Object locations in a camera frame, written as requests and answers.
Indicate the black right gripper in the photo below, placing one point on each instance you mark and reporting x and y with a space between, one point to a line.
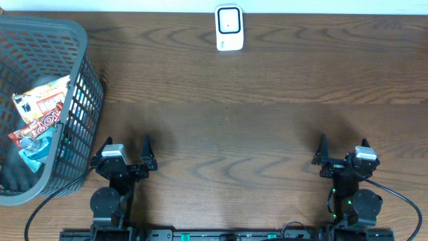
322 157

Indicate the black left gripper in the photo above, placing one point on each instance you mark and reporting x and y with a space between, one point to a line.
148 156

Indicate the red orange candy bar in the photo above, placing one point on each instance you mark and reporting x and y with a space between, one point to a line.
37 126

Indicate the teal wet wipes pack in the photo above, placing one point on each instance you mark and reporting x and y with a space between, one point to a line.
35 165

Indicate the yellow snack chip bag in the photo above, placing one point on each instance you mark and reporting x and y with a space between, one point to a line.
40 100

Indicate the teal mouthwash bottle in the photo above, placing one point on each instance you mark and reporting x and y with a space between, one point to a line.
35 149

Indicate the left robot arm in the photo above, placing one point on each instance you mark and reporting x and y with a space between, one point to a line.
112 205

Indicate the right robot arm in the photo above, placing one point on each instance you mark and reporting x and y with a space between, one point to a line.
355 210

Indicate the white barcode scanner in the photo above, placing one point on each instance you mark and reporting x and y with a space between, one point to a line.
229 28

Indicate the grey plastic shopping basket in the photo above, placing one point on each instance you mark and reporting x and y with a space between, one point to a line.
34 51

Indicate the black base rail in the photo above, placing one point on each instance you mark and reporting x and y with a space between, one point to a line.
169 235

